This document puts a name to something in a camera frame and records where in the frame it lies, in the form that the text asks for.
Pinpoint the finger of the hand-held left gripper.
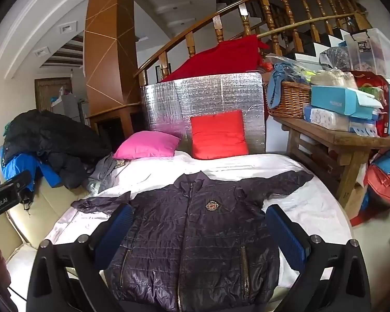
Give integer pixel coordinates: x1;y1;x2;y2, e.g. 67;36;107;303
0;170;33;192

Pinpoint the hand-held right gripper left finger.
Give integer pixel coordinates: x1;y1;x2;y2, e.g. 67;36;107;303
27;203;135;312

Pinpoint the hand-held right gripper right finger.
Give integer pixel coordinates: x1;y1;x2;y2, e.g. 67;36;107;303
266;204;373;312

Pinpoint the dark purple puffer jacket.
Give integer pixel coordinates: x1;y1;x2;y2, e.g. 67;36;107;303
71;171;314;312

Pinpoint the blue jacket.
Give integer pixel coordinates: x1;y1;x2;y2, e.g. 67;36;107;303
2;153;62;192

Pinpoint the white bed blanket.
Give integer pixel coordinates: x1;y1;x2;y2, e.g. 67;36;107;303
6;151;353;303

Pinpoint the black jacket pile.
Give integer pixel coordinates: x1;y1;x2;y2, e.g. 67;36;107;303
3;110;112;189

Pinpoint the grey garment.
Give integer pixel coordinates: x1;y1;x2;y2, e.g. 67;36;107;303
86;153;130;196

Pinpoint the grey refrigerator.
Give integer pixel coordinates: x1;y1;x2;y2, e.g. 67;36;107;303
51;93;89;126

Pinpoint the pink pillow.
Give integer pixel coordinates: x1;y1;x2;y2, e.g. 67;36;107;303
113;131;181;160

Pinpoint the brown wooden door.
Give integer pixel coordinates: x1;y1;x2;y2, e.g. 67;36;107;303
35;77;72;111

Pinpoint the red bag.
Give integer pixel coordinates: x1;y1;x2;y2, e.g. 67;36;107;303
364;149;390;205

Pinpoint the wooden table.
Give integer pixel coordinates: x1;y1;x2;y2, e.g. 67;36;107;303
270;114;390;220

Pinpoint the red pillow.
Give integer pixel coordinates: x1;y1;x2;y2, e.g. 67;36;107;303
190;110;249;160

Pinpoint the toilet paper pack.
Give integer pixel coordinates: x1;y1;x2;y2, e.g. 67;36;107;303
307;107;351;132

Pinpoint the wicker basket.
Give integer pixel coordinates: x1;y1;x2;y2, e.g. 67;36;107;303
266;81;312;119

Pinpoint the light blue cardboard box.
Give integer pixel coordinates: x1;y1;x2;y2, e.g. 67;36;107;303
310;85;384;118

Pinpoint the brown wooden column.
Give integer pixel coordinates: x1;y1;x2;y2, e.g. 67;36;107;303
84;0;142;137

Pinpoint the blue cloth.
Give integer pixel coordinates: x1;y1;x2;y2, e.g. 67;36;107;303
267;63;299;108

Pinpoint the silver foil insulation board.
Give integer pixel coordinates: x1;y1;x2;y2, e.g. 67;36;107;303
139;71;267;157

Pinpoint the beige plastic bag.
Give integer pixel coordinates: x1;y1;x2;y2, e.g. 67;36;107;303
310;68;358;90

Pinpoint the framed picture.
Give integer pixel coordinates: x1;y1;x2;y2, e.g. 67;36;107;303
155;63;171;82

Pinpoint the red package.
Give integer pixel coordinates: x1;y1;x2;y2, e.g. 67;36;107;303
349;71;390;137

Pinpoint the dark plastic bag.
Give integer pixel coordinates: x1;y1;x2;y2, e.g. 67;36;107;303
319;46;350;72

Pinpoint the red cloth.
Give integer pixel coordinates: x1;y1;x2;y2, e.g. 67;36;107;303
161;34;270;82

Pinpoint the clear plastic storage bin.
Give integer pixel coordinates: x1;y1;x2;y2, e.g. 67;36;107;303
344;29;390;92

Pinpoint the wooden stair railing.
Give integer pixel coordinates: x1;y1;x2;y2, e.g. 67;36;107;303
135;0;374;87

